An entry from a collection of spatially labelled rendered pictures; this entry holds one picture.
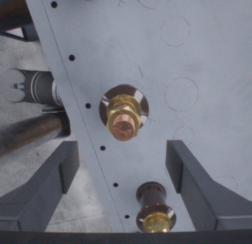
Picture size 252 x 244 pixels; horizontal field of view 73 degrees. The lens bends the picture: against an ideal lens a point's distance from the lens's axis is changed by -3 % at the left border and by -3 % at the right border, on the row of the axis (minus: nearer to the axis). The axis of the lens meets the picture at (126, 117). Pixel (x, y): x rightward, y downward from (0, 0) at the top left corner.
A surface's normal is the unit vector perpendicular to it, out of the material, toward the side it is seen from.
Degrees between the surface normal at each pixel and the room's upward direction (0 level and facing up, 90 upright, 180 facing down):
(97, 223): 0
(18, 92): 8
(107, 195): 11
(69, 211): 0
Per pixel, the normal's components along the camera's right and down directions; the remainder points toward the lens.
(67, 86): -0.18, 0.31
